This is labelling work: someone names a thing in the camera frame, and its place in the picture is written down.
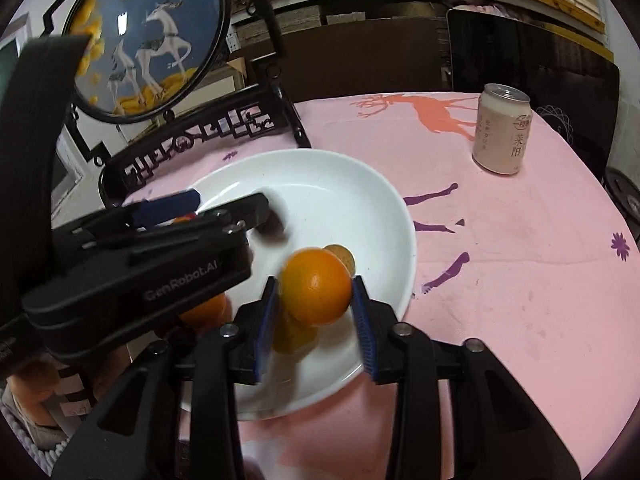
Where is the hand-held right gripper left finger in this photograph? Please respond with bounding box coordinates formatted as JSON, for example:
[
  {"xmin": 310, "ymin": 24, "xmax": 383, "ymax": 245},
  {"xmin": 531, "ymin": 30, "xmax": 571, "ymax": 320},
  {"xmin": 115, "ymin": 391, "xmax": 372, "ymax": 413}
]
[{"xmin": 52, "ymin": 275, "xmax": 281, "ymax": 480}]

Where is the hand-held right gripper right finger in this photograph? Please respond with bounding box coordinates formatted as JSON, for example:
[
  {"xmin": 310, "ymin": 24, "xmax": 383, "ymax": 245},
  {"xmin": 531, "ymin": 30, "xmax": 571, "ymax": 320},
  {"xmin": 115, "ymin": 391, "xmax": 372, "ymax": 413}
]
[{"xmin": 350, "ymin": 275, "xmax": 581, "ymax": 480}]

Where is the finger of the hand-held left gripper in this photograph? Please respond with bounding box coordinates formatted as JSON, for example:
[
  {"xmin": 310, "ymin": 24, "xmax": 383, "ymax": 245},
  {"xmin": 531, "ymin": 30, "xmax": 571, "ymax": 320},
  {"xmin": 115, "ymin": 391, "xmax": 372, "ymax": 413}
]
[
  {"xmin": 75, "ymin": 192, "xmax": 271, "ymax": 266},
  {"xmin": 52, "ymin": 188, "xmax": 201, "ymax": 249}
]

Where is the dark brown wrinkled fruit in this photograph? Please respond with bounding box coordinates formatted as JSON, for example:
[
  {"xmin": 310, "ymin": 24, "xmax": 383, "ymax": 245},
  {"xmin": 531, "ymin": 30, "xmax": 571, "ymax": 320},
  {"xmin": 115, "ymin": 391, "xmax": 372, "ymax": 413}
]
[{"xmin": 255, "ymin": 210, "xmax": 288, "ymax": 238}]

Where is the smooth orange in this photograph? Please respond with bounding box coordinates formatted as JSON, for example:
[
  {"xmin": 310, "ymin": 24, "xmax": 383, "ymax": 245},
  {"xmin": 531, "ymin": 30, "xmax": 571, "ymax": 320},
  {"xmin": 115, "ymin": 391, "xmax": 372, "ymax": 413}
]
[{"xmin": 278, "ymin": 247, "xmax": 353, "ymax": 326}]

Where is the large tangerine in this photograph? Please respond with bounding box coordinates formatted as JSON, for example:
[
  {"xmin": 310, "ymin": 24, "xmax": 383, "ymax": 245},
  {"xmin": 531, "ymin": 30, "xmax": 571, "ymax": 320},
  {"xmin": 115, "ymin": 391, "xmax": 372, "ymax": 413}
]
[{"xmin": 177, "ymin": 292, "xmax": 231, "ymax": 328}]

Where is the small tan longan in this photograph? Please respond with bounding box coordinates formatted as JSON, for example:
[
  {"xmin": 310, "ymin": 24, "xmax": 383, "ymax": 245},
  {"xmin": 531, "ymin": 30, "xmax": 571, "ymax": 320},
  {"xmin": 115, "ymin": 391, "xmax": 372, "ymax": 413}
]
[{"xmin": 322, "ymin": 244, "xmax": 357, "ymax": 277}]

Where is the white oval plate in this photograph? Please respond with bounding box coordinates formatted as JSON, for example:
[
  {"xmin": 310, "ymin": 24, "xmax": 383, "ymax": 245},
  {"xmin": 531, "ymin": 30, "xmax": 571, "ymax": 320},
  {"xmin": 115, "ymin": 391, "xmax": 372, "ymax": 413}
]
[{"xmin": 122, "ymin": 149, "xmax": 418, "ymax": 421}]

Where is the person's left hand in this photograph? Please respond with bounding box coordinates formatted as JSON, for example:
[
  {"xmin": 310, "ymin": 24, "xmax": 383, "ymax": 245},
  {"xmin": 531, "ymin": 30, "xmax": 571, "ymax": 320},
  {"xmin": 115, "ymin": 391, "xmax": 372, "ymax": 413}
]
[{"xmin": 5, "ymin": 345, "xmax": 132, "ymax": 428}]

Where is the pink printed tablecloth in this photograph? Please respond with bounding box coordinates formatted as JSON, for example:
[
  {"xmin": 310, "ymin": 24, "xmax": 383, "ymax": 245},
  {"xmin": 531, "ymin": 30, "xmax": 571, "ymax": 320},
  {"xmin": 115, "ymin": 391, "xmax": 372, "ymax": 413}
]
[{"xmin": 120, "ymin": 91, "xmax": 640, "ymax": 480}]

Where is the round deer screen ornament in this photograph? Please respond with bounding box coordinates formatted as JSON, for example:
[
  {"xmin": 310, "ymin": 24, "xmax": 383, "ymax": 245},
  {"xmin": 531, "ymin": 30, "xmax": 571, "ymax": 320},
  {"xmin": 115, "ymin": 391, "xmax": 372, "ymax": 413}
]
[{"xmin": 42, "ymin": 0, "xmax": 286, "ymax": 166}]

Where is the pale drink can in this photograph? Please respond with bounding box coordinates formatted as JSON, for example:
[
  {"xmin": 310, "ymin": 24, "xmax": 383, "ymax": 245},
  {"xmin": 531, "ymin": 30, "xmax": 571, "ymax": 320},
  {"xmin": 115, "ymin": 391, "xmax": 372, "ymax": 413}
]
[{"xmin": 472, "ymin": 83, "xmax": 532, "ymax": 176}]

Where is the dark round object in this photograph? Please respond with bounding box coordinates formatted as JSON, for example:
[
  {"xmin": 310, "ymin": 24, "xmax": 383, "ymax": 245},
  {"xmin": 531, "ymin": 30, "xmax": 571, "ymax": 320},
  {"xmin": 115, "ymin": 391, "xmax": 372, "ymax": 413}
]
[{"xmin": 602, "ymin": 167, "xmax": 640, "ymax": 241}]

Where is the black flat panel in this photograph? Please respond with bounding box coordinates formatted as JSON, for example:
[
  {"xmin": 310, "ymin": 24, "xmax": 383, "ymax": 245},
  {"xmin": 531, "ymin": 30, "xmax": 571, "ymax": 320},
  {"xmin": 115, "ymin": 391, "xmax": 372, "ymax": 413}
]
[{"xmin": 446, "ymin": 7, "xmax": 621, "ymax": 181}]

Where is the light wooden picture frame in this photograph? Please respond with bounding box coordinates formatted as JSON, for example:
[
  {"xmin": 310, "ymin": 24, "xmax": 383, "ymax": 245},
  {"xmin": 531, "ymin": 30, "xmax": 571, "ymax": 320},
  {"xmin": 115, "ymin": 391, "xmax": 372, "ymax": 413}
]
[{"xmin": 195, "ymin": 57, "xmax": 248, "ymax": 106}]

